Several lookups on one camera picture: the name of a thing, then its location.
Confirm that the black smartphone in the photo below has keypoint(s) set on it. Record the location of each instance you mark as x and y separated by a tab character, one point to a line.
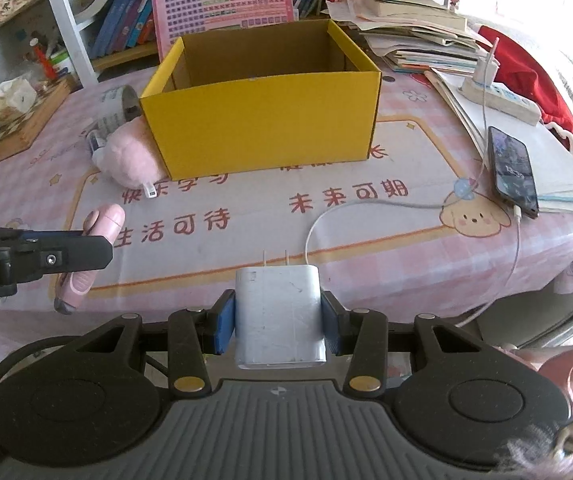
511	170

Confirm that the yellow cardboard box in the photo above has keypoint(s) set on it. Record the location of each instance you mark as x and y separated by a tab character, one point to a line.
266	120

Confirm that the pink handheld gadget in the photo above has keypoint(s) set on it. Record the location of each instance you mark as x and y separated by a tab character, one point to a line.
104	220

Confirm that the tissue pack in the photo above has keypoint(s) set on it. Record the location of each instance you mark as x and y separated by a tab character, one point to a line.
9	102

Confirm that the white paper sheets pile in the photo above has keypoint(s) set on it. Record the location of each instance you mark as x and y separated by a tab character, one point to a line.
556	165

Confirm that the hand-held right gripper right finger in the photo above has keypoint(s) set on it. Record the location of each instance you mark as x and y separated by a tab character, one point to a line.
330	327

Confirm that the white charger adapter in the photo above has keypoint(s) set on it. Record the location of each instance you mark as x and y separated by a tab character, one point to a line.
280	310

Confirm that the red cloth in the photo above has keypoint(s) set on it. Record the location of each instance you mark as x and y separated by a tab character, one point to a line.
531	65

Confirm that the red slim bottle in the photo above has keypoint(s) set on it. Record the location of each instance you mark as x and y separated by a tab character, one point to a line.
44	62

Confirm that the pink plush toy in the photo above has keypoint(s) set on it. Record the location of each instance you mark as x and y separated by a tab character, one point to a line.
129	155

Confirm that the white plugged-in charger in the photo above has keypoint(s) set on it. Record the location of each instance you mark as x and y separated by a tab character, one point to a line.
484	67

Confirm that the wooden box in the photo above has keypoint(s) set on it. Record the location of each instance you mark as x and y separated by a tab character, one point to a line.
31	125

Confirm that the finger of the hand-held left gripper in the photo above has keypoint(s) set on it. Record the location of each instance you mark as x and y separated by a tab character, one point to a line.
66	255
51	233

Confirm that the pink learning board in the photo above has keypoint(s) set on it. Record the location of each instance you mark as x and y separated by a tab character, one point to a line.
226	5

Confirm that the printed tape roll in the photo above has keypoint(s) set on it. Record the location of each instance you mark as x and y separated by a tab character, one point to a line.
116	107

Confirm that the white power strip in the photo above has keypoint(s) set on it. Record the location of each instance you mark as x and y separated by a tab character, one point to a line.
506	100

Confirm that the white bookshelf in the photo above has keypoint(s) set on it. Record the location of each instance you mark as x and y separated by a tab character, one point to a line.
66	20

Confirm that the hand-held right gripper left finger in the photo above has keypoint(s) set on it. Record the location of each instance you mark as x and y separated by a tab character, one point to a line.
224	325

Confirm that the stack of papers and books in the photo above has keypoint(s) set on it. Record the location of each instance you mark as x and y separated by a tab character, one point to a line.
416	30

